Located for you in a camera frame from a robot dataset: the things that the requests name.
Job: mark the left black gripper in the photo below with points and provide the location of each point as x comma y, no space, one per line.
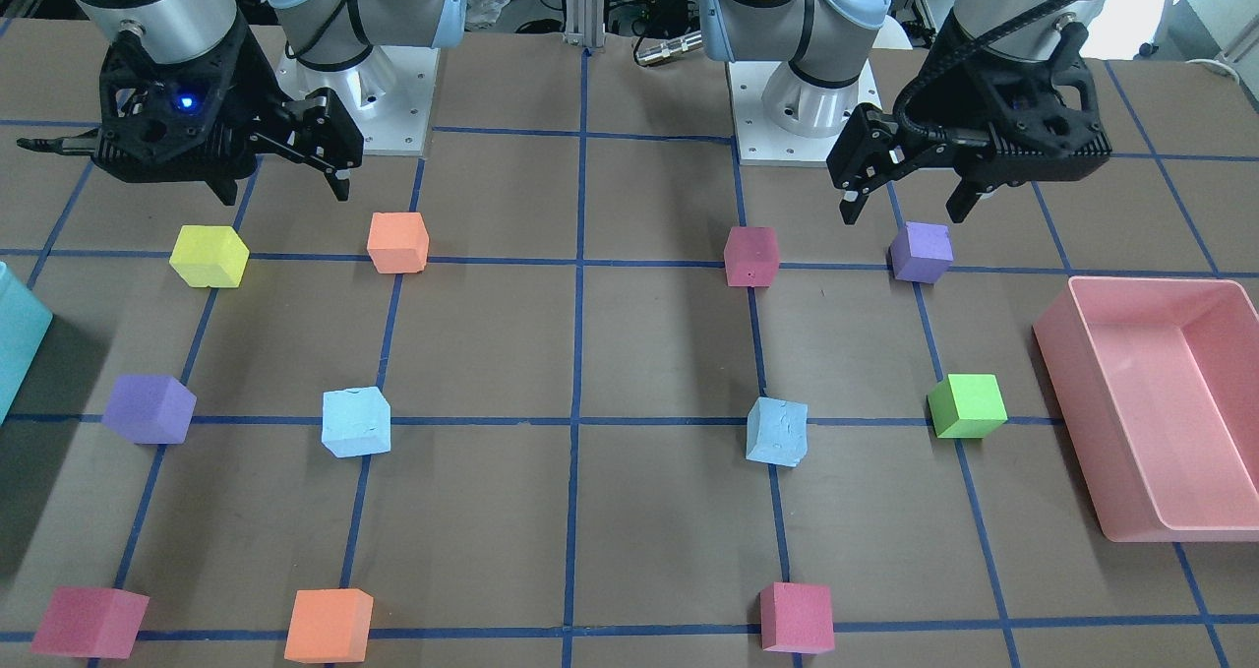
941,90

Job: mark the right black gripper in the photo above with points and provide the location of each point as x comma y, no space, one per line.
239,94

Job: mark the light blue block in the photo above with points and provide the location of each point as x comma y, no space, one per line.
777,432
356,422

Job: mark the left arm white baseplate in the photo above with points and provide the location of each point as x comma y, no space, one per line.
757,107

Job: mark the right arm white baseplate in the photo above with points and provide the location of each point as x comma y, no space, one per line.
390,95

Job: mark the purple foam block far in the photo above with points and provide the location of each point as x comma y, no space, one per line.
921,252

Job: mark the purple foam block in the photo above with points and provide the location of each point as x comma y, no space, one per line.
921,252
150,409

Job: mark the yellow foam block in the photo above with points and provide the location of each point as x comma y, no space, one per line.
210,256

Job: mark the orange foam block far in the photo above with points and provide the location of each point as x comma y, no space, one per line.
398,243

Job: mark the orange foam block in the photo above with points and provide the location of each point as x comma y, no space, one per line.
398,243
329,626

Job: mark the maroon foam block far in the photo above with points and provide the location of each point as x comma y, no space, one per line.
751,257

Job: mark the maroon foam block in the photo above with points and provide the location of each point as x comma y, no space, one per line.
796,618
751,257

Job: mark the green foam block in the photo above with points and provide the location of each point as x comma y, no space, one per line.
966,406

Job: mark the silver metal cylinder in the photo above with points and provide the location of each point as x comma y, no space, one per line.
668,50

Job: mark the purple foam block near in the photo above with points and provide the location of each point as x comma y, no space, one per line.
150,409

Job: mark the cyan plastic bin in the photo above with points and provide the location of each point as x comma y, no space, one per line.
24,323

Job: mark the black power adapter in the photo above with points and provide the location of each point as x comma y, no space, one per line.
665,18

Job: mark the pink plastic bin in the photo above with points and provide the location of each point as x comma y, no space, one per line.
1157,381

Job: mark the maroon foam block near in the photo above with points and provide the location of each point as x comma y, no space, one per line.
796,618

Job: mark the orange foam block near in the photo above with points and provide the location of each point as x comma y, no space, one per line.
329,626

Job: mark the maroon foam block corner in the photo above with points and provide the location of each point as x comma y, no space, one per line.
90,622

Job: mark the aluminium frame post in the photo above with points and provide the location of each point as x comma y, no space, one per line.
584,23

